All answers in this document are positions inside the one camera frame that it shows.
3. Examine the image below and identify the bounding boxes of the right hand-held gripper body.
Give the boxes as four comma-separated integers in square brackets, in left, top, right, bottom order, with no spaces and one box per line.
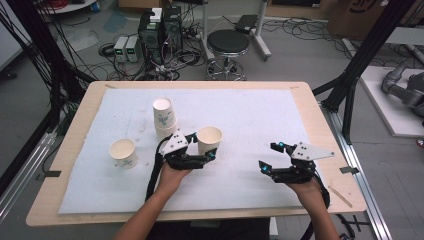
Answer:
[269,142,336,185]

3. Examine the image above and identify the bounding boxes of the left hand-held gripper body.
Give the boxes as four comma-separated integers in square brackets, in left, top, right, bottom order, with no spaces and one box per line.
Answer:
[159,129,208,171]

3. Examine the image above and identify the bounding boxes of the white floral paper cup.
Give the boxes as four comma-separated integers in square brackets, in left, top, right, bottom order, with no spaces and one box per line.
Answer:
[196,125,224,156]
[108,138,139,169]

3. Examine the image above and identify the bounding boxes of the stack of paper cups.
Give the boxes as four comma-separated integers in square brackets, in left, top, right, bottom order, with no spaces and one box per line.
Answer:
[152,97,179,141]

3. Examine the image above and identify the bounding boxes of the person's left hand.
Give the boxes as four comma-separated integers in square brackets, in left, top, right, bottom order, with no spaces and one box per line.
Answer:
[157,163,193,195]

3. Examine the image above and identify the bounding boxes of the person's right hand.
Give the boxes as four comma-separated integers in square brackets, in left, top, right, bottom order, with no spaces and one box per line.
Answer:
[286,179,327,208]

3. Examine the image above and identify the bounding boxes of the white foam mat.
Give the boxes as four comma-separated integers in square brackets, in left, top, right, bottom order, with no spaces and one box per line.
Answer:
[58,88,313,215]

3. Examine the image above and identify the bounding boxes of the thin wooden stick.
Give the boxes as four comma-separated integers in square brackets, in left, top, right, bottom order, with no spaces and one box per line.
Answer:
[327,185,354,209]

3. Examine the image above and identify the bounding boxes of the white table leg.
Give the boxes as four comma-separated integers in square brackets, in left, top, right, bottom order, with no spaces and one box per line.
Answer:
[268,216,280,240]

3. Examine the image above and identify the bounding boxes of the person's dark clothing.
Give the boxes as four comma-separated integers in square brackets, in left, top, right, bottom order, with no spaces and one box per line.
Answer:
[146,218,270,240]

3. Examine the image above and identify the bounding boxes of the black round stool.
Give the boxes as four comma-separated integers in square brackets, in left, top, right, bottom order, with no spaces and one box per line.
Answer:
[204,29,251,82]

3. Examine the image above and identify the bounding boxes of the black computer tower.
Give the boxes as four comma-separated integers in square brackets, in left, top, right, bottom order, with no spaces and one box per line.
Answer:
[162,5,184,51]
[137,11,165,65]

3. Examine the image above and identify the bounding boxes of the grey power supply unit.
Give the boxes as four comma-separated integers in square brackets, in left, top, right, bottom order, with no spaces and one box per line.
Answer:
[125,35,141,64]
[113,35,129,63]

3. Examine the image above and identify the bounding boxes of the white platform board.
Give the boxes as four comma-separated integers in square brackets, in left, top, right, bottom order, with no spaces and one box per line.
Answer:
[359,64,424,138]

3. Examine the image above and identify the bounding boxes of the white metal stand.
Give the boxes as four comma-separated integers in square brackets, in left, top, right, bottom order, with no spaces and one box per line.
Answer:
[199,0,273,62]

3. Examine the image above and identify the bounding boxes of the black flat device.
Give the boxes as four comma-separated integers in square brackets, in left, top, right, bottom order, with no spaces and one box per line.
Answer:
[234,14,260,35]

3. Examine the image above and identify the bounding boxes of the small white box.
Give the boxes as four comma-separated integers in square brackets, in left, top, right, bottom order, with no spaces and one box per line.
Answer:
[149,7,164,24]

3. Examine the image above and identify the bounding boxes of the brown cardboard box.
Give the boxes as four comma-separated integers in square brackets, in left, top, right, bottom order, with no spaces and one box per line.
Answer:
[326,0,408,42]

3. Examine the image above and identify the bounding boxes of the left hand-held gripper black cable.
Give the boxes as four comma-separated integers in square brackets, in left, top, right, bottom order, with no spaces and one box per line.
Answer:
[145,135,168,203]

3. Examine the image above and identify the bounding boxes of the hand-held gripper black cable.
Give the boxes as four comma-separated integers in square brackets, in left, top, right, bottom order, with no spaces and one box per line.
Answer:
[145,135,168,203]
[299,172,332,240]

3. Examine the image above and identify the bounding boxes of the right hand-held gripper black cable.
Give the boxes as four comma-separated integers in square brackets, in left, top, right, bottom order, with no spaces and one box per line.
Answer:
[299,172,332,240]

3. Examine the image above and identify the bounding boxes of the aluminium rail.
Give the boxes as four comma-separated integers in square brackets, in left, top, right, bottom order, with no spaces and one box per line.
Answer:
[0,130,58,224]
[320,102,394,240]

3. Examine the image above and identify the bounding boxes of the tangle of floor cables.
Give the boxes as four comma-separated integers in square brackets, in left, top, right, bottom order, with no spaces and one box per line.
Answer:
[97,41,208,82]

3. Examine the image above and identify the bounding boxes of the black floor cables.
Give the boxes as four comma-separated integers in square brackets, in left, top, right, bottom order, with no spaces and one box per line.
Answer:
[262,16,349,58]

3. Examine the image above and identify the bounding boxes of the black metal frame post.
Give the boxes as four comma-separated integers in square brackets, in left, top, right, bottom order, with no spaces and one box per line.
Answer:
[312,0,418,145]

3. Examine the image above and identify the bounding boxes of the black frame post with cables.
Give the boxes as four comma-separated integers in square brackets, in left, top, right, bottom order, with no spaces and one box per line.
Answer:
[0,0,98,198]

